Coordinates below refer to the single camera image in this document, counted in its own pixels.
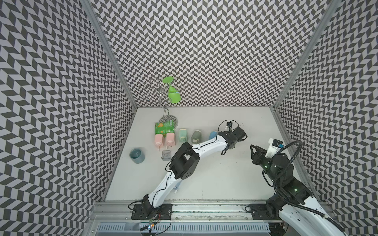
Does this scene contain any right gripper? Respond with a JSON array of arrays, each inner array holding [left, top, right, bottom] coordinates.
[[249, 144, 280, 184]]

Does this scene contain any mint green pencil sharpener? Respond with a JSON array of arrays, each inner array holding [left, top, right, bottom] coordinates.
[[179, 128, 188, 144]]

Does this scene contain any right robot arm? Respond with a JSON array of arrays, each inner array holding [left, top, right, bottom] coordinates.
[[250, 139, 346, 236]]

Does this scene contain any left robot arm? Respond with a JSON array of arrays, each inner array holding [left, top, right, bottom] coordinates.
[[141, 127, 248, 210]]

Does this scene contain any grey transparent tray left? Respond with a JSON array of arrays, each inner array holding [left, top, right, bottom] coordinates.
[[161, 150, 171, 161]]

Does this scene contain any light blue pencil sharpener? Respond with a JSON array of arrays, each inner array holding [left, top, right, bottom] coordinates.
[[173, 180, 182, 194]]

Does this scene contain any green snack packet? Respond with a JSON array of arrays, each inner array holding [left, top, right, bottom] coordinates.
[[155, 120, 175, 137]]

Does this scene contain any green plastic cup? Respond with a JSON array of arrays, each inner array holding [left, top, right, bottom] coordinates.
[[162, 76, 181, 104]]

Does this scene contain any teal ceramic cup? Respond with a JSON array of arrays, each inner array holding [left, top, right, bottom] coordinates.
[[129, 148, 145, 164]]

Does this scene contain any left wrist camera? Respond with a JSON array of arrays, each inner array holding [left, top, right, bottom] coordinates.
[[226, 121, 233, 131]]

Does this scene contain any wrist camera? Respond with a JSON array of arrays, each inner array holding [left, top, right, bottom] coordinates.
[[265, 138, 284, 158], [226, 121, 233, 131]]

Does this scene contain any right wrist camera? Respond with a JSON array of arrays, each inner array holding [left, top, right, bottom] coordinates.
[[265, 138, 284, 158]]

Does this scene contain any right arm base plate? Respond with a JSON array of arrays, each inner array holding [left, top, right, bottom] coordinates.
[[248, 204, 280, 220]]

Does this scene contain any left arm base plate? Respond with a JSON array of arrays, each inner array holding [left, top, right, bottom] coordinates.
[[131, 204, 173, 220]]

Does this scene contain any aluminium front rail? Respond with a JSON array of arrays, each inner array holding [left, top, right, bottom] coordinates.
[[87, 200, 282, 223]]

